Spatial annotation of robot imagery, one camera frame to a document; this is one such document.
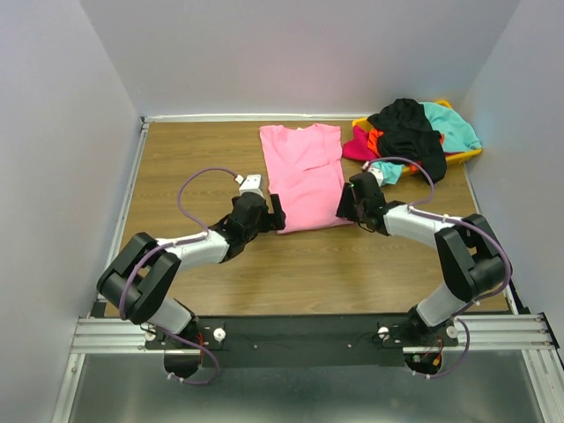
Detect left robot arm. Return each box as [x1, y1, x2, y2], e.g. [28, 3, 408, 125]
[96, 192, 286, 348]

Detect yellow plastic bin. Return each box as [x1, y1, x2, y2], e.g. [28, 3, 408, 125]
[352, 100, 482, 176]

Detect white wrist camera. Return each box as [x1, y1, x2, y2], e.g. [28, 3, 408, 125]
[361, 161, 384, 187]
[239, 174, 264, 198]

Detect pink t shirt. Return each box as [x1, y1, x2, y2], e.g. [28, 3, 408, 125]
[259, 123, 350, 234]

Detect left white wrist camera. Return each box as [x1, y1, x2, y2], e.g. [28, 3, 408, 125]
[239, 174, 264, 198]

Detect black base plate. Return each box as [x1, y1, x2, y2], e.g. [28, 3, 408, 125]
[147, 313, 458, 368]

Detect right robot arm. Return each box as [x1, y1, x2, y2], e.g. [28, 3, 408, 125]
[337, 172, 512, 345]

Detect orange t shirt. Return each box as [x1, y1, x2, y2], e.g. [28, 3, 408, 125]
[367, 129, 445, 173]

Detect magenta t shirt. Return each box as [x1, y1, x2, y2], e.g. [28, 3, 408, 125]
[343, 125, 377, 162]

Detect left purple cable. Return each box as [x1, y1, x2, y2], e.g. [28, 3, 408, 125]
[118, 167, 246, 387]

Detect black t shirt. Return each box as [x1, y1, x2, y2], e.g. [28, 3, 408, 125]
[367, 98, 447, 183]

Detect teal t shirt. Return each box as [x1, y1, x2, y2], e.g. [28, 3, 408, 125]
[370, 102, 482, 184]

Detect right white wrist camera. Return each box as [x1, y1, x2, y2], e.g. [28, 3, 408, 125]
[361, 161, 384, 187]

